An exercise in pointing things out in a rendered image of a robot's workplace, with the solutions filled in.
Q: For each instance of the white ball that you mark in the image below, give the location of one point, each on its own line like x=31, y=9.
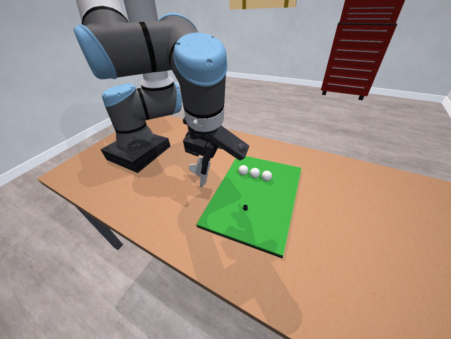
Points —
x=266, y=175
x=243, y=170
x=254, y=172

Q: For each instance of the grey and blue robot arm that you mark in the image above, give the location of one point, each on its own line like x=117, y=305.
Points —
x=115, y=47

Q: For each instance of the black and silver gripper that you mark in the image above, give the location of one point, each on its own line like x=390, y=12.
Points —
x=196, y=143

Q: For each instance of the green turf mat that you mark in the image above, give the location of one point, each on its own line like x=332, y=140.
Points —
x=252, y=211

